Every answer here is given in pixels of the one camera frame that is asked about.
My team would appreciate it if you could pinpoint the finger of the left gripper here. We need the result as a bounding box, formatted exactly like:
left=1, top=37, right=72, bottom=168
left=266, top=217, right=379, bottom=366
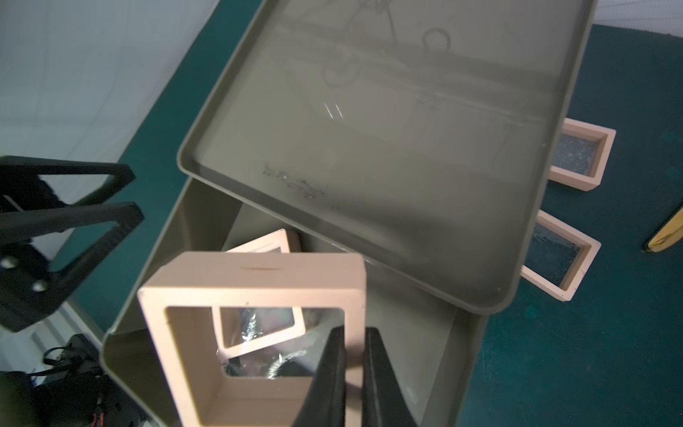
left=0, top=155, right=146, bottom=333

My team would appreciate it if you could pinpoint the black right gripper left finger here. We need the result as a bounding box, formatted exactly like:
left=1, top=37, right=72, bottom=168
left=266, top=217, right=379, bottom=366
left=293, top=327, right=346, bottom=427

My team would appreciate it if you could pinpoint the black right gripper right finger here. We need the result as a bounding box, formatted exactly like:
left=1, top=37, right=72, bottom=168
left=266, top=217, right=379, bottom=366
left=362, top=327, right=416, bottom=427

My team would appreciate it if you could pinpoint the pink brooch box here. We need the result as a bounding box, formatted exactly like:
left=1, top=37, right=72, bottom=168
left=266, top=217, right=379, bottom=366
left=138, top=251, right=366, bottom=426
left=211, top=229, right=306, bottom=362
left=521, top=211, right=601, bottom=302
left=549, top=118, right=616, bottom=191

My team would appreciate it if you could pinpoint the olive green drawer cabinet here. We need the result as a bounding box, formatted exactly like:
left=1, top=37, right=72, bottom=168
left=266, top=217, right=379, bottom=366
left=100, top=0, right=599, bottom=427

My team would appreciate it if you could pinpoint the yellow wooden knife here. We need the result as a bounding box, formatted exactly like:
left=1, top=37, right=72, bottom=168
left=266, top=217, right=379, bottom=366
left=645, top=207, right=683, bottom=253

